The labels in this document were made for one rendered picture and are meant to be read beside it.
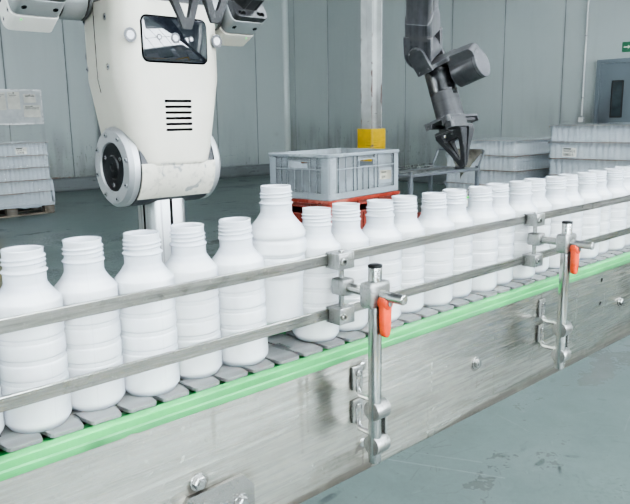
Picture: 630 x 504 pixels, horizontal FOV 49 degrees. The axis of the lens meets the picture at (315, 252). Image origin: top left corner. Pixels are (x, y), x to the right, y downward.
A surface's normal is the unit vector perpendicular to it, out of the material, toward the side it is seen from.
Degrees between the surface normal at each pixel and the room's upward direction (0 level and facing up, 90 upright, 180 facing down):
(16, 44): 90
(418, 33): 116
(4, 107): 87
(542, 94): 90
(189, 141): 90
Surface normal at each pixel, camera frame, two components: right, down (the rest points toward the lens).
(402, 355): 0.68, 0.14
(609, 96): -0.73, 0.14
